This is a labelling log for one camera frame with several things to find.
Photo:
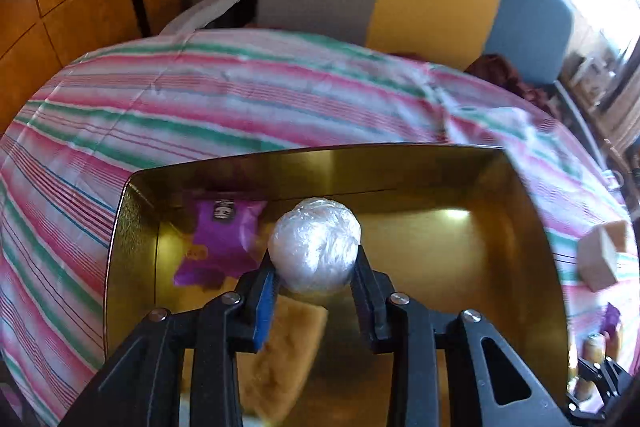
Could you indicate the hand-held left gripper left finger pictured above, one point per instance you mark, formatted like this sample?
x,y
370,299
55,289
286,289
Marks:
x,y
265,307

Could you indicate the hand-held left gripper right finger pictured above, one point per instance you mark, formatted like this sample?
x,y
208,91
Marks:
x,y
367,302

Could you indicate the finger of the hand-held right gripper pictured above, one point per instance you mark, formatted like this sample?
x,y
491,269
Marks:
x,y
619,377
592,371

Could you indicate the yellow sponge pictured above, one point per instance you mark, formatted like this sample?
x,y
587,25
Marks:
x,y
290,347

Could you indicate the plastic ball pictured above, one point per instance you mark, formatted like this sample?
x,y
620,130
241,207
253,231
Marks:
x,y
315,247

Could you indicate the purple snack packet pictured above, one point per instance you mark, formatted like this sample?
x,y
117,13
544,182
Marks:
x,y
611,319
220,242

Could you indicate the gold metal tin box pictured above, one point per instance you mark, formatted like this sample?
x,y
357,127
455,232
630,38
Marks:
x,y
450,267

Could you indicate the small yellow bottle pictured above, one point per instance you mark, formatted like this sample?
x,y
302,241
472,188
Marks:
x,y
595,347

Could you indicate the small cardboard box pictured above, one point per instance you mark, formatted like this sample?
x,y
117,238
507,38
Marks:
x,y
600,257

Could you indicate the striped tablecloth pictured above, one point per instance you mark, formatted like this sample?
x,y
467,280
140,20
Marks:
x,y
200,97

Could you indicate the dark red cloth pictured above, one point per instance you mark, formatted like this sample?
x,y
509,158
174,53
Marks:
x,y
500,77

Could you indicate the wooden desk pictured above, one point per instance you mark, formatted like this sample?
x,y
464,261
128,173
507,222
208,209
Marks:
x,y
590,72

